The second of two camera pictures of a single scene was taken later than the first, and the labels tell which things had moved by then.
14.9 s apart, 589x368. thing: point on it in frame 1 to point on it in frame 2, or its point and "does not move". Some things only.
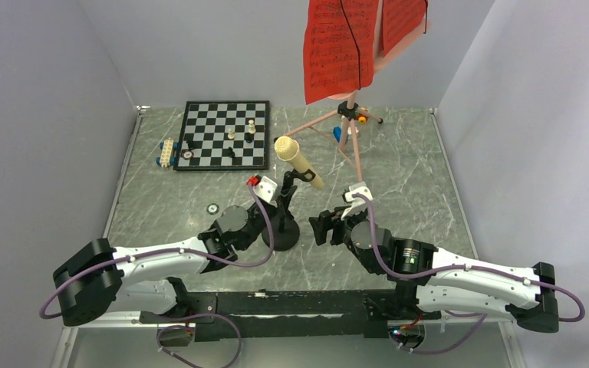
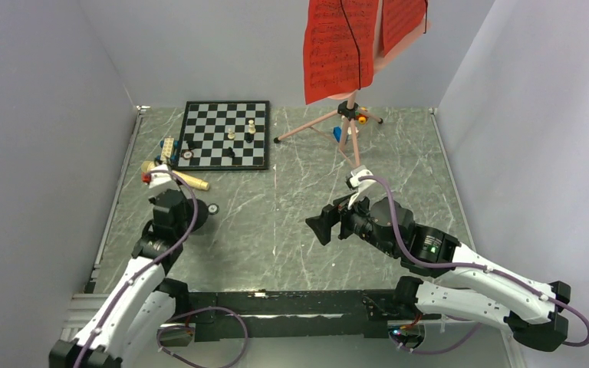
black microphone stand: [284, 227] to [202, 214]
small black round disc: [212, 208] does not move
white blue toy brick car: [167, 155] does not move
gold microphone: [286, 149] to [185, 179]
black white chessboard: [217, 136] does not move
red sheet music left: [339, 45] does not move
